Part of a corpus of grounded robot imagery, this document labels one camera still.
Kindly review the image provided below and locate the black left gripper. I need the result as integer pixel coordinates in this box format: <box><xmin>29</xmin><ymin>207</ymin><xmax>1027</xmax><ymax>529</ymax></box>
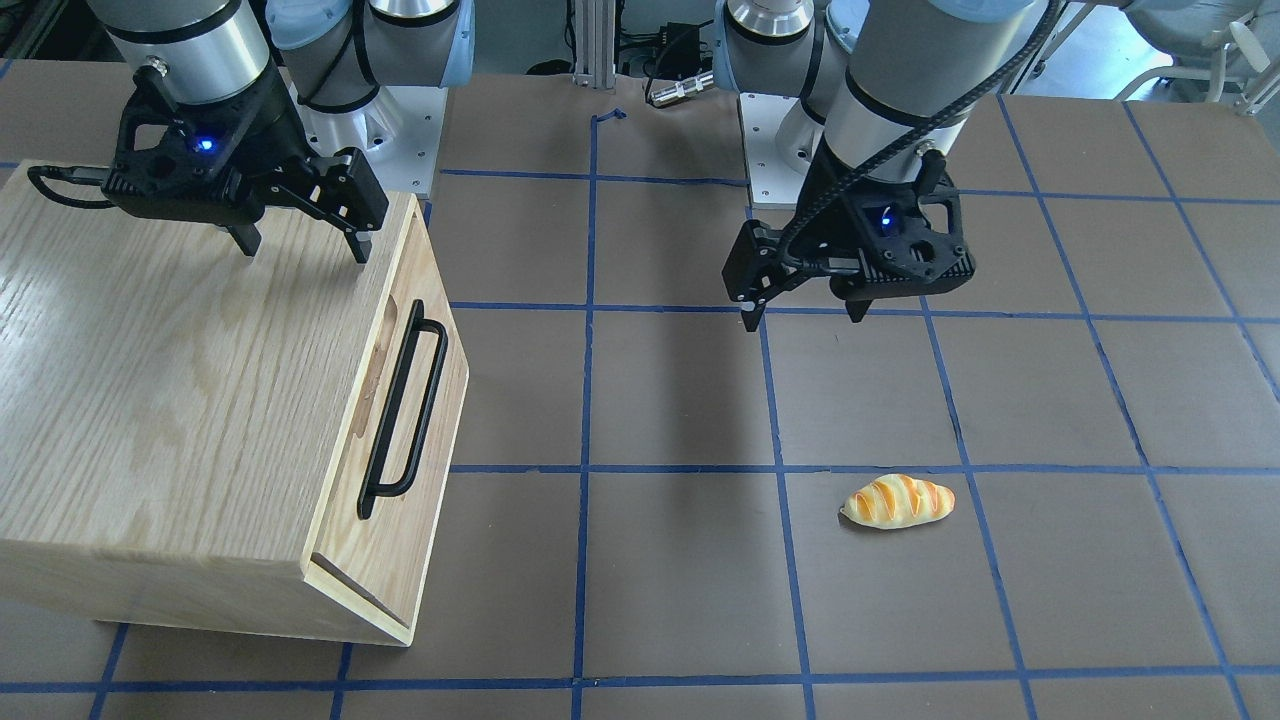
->
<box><xmin>721</xmin><ymin>149</ymin><xmax>977</xmax><ymax>333</ymax></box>

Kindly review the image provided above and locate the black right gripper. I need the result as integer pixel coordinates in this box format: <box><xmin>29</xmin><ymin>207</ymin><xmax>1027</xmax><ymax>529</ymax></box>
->
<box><xmin>102</xmin><ymin>61</ymin><xmax>389</xmax><ymax>264</ymax></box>

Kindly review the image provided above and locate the wooden drawer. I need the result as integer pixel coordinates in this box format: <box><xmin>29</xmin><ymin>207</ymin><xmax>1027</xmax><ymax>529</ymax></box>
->
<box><xmin>305</xmin><ymin>193</ymin><xmax>468</xmax><ymax>647</ymax></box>

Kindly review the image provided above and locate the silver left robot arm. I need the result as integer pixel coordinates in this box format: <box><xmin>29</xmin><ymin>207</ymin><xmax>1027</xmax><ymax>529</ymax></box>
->
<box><xmin>723</xmin><ymin>1</ymin><xmax>1277</xmax><ymax>332</ymax></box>

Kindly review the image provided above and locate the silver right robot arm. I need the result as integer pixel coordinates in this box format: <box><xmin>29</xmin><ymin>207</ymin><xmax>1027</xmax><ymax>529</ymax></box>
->
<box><xmin>74</xmin><ymin>1</ymin><xmax>475</xmax><ymax>263</ymax></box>

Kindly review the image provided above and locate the light wooden drawer cabinet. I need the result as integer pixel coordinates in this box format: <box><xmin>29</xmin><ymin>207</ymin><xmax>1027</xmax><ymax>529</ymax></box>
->
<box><xmin>1</xmin><ymin>168</ymin><xmax>416</xmax><ymax>639</ymax></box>

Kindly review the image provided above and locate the toy bread loaf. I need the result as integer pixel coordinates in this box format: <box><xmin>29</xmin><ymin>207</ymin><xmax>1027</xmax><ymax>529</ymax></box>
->
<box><xmin>840</xmin><ymin>473</ymin><xmax>956</xmax><ymax>530</ymax></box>

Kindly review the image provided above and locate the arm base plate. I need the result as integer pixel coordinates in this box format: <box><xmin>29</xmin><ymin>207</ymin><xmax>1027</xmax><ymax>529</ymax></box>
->
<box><xmin>298</xmin><ymin>86</ymin><xmax>451</xmax><ymax>200</ymax></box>
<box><xmin>739</xmin><ymin>94</ymin><xmax>822</xmax><ymax>210</ymax></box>

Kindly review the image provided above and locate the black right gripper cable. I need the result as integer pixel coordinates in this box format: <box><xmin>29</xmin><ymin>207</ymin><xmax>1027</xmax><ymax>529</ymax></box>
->
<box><xmin>26</xmin><ymin>164</ymin><xmax>116</xmax><ymax>211</ymax></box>

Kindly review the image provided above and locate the silver cable connector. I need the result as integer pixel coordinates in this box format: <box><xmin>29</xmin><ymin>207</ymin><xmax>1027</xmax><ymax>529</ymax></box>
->
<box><xmin>645</xmin><ymin>70</ymin><xmax>716</xmax><ymax>109</ymax></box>

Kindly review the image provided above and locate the aluminium frame post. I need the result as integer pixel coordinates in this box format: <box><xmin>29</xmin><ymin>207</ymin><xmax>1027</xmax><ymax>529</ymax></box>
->
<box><xmin>570</xmin><ymin>0</ymin><xmax>620</xmax><ymax>94</ymax></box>

